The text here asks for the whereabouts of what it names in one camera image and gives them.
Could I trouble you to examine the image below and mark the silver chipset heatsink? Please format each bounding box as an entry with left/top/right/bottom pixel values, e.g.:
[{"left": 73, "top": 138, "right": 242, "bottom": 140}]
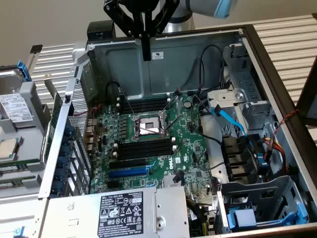
[{"left": 162, "top": 173, "right": 185, "bottom": 189}]

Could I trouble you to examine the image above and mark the metal locking lever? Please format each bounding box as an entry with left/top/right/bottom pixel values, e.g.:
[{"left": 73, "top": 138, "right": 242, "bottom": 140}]
[{"left": 118, "top": 86, "right": 137, "bottom": 117}]

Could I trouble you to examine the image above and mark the grey disk bay cage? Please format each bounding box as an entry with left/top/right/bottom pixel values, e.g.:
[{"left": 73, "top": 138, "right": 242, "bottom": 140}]
[{"left": 217, "top": 175, "right": 310, "bottom": 234}]

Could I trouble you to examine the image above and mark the thin red wire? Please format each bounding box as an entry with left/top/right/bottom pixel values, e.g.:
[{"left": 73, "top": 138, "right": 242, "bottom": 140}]
[{"left": 74, "top": 103, "right": 103, "bottom": 118}]

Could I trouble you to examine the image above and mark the blue expansion card retainer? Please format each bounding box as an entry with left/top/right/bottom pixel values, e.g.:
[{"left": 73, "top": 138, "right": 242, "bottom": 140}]
[{"left": 49, "top": 123, "right": 76, "bottom": 199}]

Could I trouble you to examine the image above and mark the green graphics card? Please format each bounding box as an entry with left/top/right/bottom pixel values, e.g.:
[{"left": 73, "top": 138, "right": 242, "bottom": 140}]
[{"left": 39, "top": 73, "right": 64, "bottom": 169}]

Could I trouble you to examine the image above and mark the green motherboard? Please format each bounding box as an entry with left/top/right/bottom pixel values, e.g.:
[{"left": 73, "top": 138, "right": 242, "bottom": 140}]
[{"left": 88, "top": 92, "right": 216, "bottom": 197}]

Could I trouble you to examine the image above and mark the thick black wire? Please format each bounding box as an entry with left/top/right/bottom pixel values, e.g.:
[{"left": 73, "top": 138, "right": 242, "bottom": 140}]
[{"left": 190, "top": 95, "right": 223, "bottom": 146}]

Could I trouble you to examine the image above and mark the red yellow power wire bundle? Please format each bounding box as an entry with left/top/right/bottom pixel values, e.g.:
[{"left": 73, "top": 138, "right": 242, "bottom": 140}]
[{"left": 257, "top": 135, "right": 291, "bottom": 179}]

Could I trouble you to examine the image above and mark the green RAM stick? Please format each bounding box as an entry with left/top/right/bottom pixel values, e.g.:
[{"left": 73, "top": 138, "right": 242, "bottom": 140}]
[
  {"left": 0, "top": 165, "right": 20, "bottom": 173},
  {"left": 0, "top": 159, "right": 42, "bottom": 168}
]

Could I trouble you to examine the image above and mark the long black expansion slot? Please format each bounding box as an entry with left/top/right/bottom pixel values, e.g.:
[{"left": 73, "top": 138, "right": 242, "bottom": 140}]
[{"left": 108, "top": 158, "right": 147, "bottom": 170}]

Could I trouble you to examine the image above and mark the open grey PC case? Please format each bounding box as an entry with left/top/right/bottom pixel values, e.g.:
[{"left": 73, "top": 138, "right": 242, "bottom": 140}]
[{"left": 38, "top": 24, "right": 317, "bottom": 238}]

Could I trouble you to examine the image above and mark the black angled cable plug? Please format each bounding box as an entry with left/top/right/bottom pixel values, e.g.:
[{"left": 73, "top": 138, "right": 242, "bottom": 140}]
[{"left": 172, "top": 170, "right": 185, "bottom": 184}]

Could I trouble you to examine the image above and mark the bare silver hard disk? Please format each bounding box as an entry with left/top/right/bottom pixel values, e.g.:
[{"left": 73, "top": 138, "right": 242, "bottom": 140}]
[{"left": 0, "top": 68, "right": 25, "bottom": 96}]

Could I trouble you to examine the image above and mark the silver sheet metal panel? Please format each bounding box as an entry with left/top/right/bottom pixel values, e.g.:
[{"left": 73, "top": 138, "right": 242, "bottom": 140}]
[{"left": 0, "top": 194, "right": 49, "bottom": 238}]

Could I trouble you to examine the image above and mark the black yellow power wire bundle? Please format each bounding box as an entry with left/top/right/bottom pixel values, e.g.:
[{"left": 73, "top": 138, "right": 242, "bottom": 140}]
[{"left": 185, "top": 197, "right": 216, "bottom": 238}]

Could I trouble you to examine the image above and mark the hard disk white label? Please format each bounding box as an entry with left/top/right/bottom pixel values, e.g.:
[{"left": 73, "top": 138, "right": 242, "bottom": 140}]
[{"left": 0, "top": 93, "right": 35, "bottom": 128}]

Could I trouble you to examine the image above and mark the grey parts rack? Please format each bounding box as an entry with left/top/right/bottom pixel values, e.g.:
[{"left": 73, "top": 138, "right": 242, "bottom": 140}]
[{"left": 0, "top": 66, "right": 53, "bottom": 199}]

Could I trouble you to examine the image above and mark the arched black wire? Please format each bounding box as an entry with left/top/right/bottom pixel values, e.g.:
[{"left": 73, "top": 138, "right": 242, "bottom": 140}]
[{"left": 198, "top": 44, "right": 226, "bottom": 97}]

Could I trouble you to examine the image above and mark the silver CPU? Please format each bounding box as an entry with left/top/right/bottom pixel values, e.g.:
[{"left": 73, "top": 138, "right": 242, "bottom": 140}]
[{"left": 0, "top": 137, "right": 20, "bottom": 160}]

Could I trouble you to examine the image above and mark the black fan shroud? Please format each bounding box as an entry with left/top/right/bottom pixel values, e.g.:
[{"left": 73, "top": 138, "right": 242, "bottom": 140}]
[{"left": 221, "top": 135, "right": 260, "bottom": 185}]

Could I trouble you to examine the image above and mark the silver power supply black label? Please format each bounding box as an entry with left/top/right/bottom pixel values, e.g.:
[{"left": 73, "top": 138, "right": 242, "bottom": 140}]
[{"left": 40, "top": 185, "right": 191, "bottom": 238}]

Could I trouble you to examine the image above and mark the black box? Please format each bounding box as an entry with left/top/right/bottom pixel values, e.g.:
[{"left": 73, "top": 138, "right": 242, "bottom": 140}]
[{"left": 86, "top": 21, "right": 116, "bottom": 42}]

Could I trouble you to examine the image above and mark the blue disk tray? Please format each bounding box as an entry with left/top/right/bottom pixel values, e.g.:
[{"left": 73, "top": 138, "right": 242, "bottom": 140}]
[{"left": 226, "top": 198, "right": 310, "bottom": 230}]

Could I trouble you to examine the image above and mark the red black twisted wire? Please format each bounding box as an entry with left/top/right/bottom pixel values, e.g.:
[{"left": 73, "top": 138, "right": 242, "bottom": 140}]
[{"left": 271, "top": 109, "right": 300, "bottom": 139}]

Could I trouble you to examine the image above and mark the thin dark wire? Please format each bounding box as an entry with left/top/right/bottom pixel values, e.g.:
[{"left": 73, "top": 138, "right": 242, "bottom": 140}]
[{"left": 177, "top": 57, "right": 202, "bottom": 96}]

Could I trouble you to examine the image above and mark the silver disk bay bracket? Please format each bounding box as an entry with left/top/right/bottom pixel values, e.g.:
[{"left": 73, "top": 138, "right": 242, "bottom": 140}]
[{"left": 207, "top": 88, "right": 273, "bottom": 132}]

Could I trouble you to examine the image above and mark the CPU socket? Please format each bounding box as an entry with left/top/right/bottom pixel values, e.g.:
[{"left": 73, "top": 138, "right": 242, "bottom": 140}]
[{"left": 132, "top": 109, "right": 171, "bottom": 142}]

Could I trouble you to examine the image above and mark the blue expansion slot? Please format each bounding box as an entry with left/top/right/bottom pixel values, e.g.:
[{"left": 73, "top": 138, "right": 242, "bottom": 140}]
[{"left": 107, "top": 166, "right": 150, "bottom": 178}]

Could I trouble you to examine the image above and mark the grey optical drive bay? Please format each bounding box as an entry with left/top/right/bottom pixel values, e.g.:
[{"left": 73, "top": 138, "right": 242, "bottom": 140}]
[{"left": 221, "top": 43, "right": 264, "bottom": 102}]

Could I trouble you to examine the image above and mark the dark framed panel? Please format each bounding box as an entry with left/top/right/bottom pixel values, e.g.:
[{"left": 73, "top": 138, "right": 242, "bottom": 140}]
[{"left": 296, "top": 56, "right": 317, "bottom": 127}]

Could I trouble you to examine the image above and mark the looped black wire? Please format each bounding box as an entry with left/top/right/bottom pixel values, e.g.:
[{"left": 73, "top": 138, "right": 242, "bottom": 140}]
[{"left": 106, "top": 80, "right": 123, "bottom": 100}]

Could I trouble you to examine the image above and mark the blue disk bracket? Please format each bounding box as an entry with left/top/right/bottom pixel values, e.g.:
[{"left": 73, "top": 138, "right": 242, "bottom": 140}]
[{"left": 16, "top": 59, "right": 32, "bottom": 83}]

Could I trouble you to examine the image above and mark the small blue latch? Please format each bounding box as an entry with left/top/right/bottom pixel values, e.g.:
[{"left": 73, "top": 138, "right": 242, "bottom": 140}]
[{"left": 13, "top": 225, "right": 26, "bottom": 238}]

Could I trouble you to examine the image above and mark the blue SATA wire black plug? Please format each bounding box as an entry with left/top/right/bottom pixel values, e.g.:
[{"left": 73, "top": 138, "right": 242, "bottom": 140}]
[{"left": 212, "top": 104, "right": 248, "bottom": 137}]

